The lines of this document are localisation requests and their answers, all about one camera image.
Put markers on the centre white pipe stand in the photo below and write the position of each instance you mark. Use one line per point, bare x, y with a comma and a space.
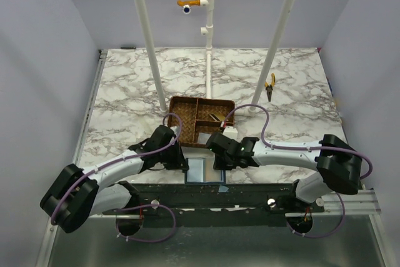
208, 31

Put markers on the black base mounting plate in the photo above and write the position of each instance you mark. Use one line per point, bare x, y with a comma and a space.
210, 205

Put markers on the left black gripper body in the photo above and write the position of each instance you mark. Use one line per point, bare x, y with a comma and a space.
170, 157

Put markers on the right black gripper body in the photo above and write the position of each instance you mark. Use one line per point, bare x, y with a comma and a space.
220, 159

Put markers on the right white slanted pipe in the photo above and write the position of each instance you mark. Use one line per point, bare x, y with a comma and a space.
286, 9

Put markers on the blue leather card holder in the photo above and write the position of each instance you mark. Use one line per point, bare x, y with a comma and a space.
201, 171

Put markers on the left white slanted pipe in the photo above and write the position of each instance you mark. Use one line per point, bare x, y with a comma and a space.
151, 53

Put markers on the small blue white ball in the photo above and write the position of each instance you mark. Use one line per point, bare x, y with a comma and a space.
186, 9

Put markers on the orange hook peg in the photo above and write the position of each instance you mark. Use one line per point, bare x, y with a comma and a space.
188, 3

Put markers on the aluminium rail frame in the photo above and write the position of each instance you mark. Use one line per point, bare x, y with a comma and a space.
125, 109

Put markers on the gold credit card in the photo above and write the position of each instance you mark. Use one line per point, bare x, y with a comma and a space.
218, 117

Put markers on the white diamond credit card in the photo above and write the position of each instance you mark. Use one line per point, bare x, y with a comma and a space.
203, 138

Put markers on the yellow handled pliers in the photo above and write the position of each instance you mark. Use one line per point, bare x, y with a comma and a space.
269, 87

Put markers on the woven brown divided tray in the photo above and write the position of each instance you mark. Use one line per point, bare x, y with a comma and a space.
194, 114

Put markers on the white slanted pipe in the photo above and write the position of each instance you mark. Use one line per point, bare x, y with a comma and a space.
286, 9
151, 53

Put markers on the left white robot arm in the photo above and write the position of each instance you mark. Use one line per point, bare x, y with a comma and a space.
77, 193

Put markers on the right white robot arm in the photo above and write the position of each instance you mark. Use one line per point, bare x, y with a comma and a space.
336, 165

